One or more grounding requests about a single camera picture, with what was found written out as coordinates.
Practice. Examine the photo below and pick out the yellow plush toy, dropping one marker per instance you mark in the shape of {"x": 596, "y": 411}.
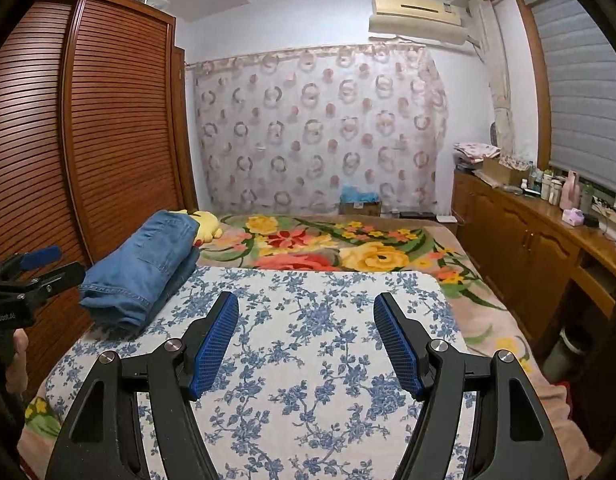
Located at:
{"x": 207, "y": 225}

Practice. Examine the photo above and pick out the blue denim pants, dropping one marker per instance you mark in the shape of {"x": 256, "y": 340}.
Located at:
{"x": 137, "y": 270}

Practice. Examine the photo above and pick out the light blue cloth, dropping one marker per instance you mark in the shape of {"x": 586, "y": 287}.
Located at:
{"x": 360, "y": 194}

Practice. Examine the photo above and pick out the person's left hand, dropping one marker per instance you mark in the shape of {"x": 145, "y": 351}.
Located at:
{"x": 20, "y": 360}

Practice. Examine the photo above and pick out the long wooden cabinet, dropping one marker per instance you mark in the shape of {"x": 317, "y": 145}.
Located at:
{"x": 513, "y": 240}

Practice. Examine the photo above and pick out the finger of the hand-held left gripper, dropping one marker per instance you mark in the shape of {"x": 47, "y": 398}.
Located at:
{"x": 57, "y": 276}
{"x": 40, "y": 256}

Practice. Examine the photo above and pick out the beige floral blanket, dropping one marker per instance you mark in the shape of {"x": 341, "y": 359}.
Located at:
{"x": 378, "y": 255}

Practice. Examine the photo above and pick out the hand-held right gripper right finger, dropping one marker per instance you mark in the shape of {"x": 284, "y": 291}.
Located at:
{"x": 400, "y": 345}

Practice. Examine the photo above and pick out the pink tissue box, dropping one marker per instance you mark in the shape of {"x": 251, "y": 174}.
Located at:
{"x": 573, "y": 216}

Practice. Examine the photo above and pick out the folded patterned cloths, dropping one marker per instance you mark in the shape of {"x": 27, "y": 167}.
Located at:
{"x": 475, "y": 152}

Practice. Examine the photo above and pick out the cream wall air conditioner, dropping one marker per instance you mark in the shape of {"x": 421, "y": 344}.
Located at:
{"x": 413, "y": 12}

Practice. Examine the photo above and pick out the beige tied drape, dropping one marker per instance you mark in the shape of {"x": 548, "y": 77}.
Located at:
{"x": 503, "y": 110}

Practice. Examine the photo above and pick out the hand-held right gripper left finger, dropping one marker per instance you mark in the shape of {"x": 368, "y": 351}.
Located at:
{"x": 215, "y": 345}

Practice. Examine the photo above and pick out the white waste bin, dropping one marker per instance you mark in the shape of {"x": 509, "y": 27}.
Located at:
{"x": 565, "y": 355}

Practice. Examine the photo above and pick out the grey striped window blind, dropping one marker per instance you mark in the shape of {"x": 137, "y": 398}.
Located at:
{"x": 583, "y": 110}

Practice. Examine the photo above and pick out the pink bottle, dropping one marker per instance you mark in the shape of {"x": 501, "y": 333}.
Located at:
{"x": 569, "y": 190}

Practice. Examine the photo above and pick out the white blue floral bed sheet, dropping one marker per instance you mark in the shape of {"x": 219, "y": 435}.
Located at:
{"x": 313, "y": 320}

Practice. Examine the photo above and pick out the green bottle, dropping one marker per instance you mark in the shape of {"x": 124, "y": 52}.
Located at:
{"x": 586, "y": 199}

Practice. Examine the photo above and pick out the open cardboard box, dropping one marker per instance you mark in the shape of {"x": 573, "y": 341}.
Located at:
{"x": 505, "y": 170}

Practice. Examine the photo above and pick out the flat white device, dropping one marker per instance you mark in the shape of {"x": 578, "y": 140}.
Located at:
{"x": 447, "y": 218}

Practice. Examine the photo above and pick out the flat black device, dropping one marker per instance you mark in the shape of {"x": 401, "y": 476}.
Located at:
{"x": 418, "y": 215}

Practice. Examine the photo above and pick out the row of toiletry bottles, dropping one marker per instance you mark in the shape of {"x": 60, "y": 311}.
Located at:
{"x": 543, "y": 187}

